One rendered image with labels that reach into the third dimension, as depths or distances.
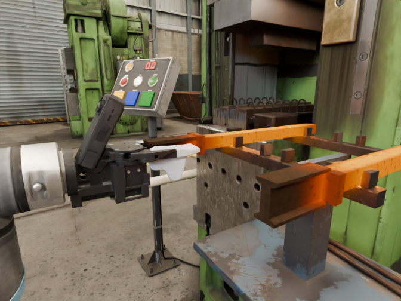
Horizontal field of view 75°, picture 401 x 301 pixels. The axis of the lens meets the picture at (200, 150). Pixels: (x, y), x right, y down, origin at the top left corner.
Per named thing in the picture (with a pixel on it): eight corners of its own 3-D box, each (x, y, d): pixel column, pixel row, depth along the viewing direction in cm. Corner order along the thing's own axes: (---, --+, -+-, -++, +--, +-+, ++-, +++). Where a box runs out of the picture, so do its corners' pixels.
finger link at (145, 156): (172, 154, 45) (120, 158, 42) (172, 144, 44) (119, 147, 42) (178, 161, 40) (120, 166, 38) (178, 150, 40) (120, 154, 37)
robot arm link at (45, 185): (23, 140, 38) (18, 154, 30) (60, 136, 41) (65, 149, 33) (33, 196, 40) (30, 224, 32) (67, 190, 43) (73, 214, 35)
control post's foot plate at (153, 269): (148, 279, 148) (147, 265, 145) (135, 257, 166) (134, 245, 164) (182, 265, 159) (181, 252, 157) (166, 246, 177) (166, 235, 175)
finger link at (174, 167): (199, 174, 47) (148, 180, 44) (199, 142, 45) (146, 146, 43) (205, 180, 44) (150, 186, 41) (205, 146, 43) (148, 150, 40)
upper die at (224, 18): (250, 20, 81) (252, -15, 79) (213, 30, 98) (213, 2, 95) (329, 33, 103) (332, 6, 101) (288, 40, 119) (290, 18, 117)
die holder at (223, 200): (256, 273, 86) (264, 141, 75) (196, 223, 117) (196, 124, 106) (348, 225, 115) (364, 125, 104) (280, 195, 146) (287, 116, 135)
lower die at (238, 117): (245, 131, 90) (246, 107, 88) (212, 124, 106) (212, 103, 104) (318, 122, 112) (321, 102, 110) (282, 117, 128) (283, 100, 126)
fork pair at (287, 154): (285, 163, 40) (286, 150, 39) (259, 154, 44) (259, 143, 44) (365, 145, 51) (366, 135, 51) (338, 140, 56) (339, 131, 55)
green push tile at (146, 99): (149, 106, 118) (154, 91, 120) (137, 105, 122) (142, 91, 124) (151, 107, 120) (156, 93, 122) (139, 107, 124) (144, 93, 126)
